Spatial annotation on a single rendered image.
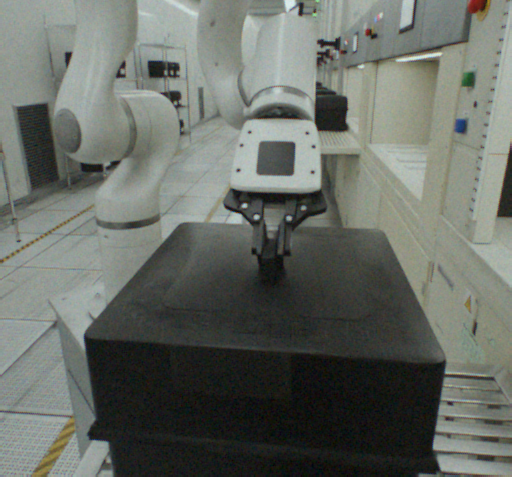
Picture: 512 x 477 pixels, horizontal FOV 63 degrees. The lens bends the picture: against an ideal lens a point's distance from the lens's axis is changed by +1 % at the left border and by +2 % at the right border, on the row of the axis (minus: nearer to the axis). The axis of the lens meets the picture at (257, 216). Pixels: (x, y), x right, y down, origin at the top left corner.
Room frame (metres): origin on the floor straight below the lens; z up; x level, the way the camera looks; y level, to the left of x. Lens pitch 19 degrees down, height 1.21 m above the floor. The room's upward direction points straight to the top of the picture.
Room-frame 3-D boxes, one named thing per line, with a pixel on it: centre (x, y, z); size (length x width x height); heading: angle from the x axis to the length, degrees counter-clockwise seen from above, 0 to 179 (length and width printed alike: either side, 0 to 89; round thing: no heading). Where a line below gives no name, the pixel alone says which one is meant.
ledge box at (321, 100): (3.45, -0.58, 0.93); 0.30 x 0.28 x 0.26; 171
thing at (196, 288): (0.41, -0.01, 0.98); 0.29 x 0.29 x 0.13; 83
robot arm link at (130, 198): (0.80, 0.23, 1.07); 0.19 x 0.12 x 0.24; 148
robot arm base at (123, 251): (0.77, 0.25, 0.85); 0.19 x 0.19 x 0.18
